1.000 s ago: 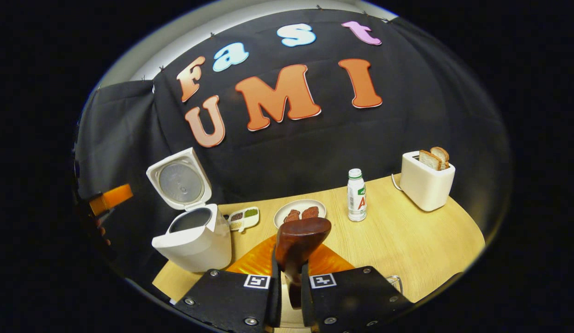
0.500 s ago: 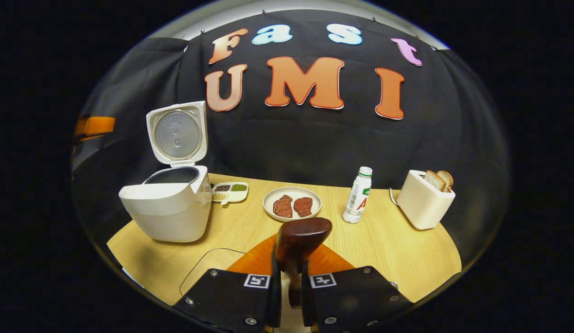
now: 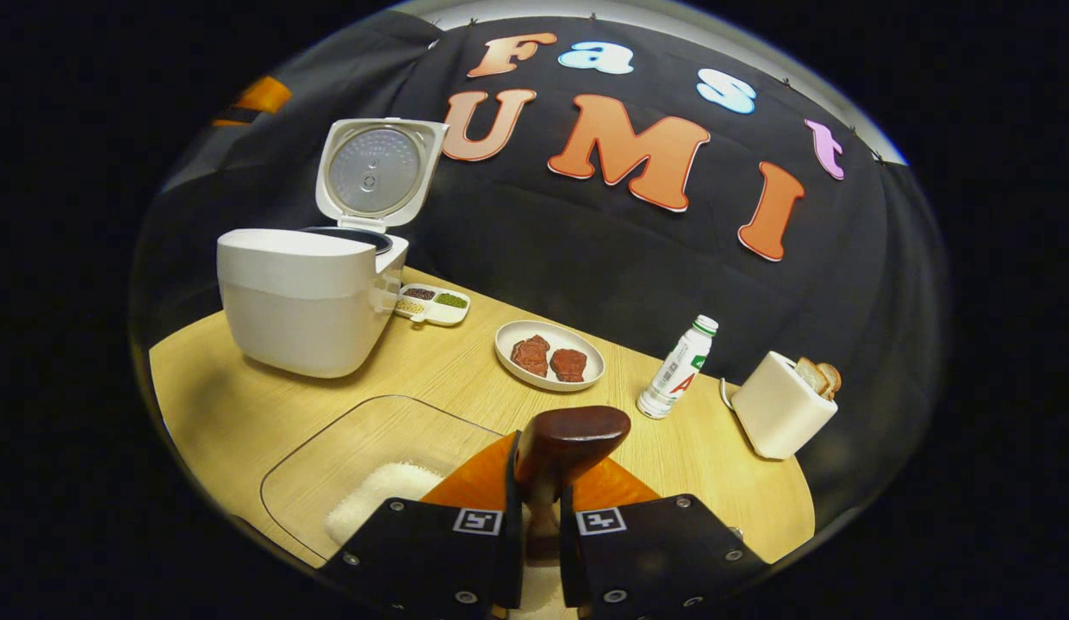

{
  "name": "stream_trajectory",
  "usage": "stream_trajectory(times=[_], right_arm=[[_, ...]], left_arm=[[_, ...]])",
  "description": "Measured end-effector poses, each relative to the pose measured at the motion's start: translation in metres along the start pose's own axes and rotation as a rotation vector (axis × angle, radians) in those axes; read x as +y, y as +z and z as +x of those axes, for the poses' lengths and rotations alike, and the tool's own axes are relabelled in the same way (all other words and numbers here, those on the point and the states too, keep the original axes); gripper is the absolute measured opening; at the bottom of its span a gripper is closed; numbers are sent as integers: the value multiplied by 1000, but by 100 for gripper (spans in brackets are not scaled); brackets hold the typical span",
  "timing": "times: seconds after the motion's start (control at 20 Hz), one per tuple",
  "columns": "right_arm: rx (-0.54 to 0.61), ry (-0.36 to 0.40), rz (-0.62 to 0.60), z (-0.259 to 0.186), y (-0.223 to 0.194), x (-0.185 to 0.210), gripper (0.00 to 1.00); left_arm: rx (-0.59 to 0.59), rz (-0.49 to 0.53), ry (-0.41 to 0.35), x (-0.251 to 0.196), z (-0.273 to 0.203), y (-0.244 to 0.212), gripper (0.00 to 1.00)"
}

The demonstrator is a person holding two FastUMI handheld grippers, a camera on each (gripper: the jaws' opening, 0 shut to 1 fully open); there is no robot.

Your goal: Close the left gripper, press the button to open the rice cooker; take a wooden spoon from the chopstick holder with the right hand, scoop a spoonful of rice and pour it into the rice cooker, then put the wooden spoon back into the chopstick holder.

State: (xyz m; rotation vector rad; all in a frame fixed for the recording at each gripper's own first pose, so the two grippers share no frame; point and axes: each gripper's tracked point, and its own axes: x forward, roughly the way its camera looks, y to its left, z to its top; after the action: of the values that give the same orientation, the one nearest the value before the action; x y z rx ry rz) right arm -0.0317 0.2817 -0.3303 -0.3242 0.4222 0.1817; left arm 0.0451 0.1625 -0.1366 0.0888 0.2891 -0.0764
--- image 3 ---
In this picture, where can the white drink bottle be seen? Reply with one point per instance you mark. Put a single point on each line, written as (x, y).
(676, 370)

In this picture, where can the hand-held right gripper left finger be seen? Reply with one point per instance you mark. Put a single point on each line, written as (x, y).
(510, 564)

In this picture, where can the brown wooden spoon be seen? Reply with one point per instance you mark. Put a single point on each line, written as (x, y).
(568, 439)

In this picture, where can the cream toaster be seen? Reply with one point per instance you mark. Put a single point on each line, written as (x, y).
(779, 413)

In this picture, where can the toast bread slice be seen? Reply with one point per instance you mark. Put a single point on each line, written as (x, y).
(810, 375)
(832, 379)

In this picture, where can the white round plate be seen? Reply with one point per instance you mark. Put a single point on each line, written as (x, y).
(508, 344)

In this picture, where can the black backdrop cloth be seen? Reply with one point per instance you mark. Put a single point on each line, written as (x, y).
(586, 250)

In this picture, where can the white rice cooker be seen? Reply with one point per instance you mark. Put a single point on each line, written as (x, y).
(301, 301)

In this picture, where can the red meat piece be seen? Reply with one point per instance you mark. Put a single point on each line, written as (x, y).
(531, 356)
(568, 365)

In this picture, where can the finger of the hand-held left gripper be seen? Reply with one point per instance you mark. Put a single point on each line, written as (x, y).
(258, 99)

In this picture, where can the white divided grain dish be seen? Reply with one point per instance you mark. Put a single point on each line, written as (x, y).
(435, 306)

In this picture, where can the clear plastic rice container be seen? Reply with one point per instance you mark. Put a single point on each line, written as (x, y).
(362, 439)

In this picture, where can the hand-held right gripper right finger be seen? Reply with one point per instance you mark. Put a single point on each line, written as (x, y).
(570, 564)

